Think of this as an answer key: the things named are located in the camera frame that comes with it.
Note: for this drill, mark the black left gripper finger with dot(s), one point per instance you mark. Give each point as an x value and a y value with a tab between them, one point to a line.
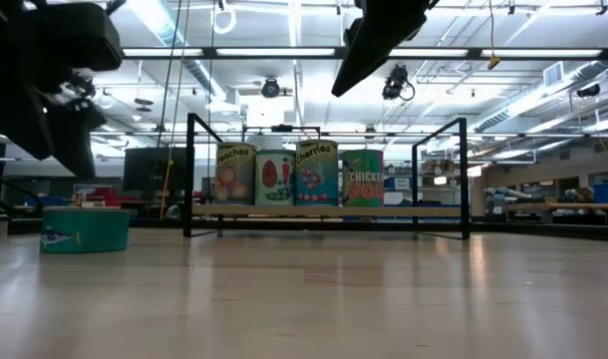
72	134
15	114

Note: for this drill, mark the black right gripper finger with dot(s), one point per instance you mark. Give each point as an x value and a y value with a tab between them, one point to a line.
379	35

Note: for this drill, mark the green chicken soup can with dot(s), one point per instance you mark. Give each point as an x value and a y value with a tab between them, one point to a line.
363	179

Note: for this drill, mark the blue cherries label can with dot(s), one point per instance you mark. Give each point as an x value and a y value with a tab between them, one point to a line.
316	174

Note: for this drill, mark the peaches label can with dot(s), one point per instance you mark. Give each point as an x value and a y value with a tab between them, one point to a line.
235	174

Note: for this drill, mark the white vegetables label can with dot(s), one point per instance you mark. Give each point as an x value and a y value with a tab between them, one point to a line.
275	179

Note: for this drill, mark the white robot arm on bench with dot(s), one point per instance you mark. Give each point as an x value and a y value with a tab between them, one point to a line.
506	195

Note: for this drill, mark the red toolbox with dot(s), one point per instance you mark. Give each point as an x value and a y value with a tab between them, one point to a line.
102	195

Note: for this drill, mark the black monitor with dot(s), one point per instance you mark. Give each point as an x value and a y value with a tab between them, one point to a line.
154	169

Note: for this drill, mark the black ceiling-mounted device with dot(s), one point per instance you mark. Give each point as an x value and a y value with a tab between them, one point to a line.
588	91

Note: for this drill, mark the wooden background workbench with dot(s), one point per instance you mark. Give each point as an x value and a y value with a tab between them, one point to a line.
563	207

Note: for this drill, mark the black overhead camera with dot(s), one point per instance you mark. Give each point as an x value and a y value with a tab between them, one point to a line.
396	80

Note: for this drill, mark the black overhead frame bar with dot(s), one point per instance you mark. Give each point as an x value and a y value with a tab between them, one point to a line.
284	52

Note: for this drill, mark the round black ceiling camera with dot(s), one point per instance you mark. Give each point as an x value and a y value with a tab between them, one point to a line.
271	88

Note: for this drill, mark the wooden shelf with black frame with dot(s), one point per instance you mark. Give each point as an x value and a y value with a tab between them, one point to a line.
408	211

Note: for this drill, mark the black metal table frame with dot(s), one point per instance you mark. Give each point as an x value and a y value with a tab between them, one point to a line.
533	230

